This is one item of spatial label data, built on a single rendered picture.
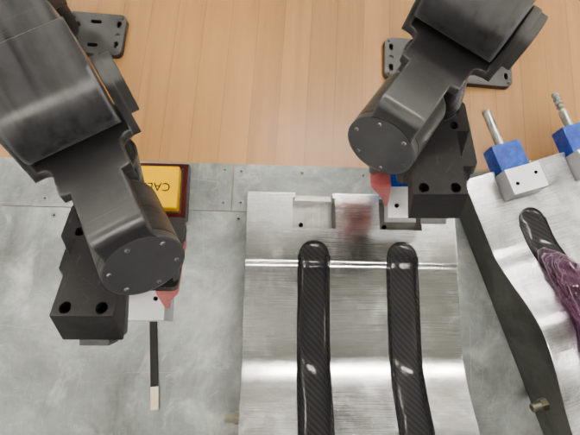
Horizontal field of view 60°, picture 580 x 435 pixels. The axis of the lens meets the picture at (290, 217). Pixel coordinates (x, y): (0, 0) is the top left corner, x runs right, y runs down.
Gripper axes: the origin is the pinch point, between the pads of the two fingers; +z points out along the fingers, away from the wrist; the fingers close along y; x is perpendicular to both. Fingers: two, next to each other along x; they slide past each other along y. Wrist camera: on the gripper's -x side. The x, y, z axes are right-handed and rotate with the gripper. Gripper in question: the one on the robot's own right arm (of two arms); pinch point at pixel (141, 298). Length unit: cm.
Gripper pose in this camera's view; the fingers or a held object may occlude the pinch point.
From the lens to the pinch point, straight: 54.6
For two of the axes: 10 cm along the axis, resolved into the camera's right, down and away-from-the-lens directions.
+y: 10.0, 0.2, 0.6
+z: -0.5, 6.7, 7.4
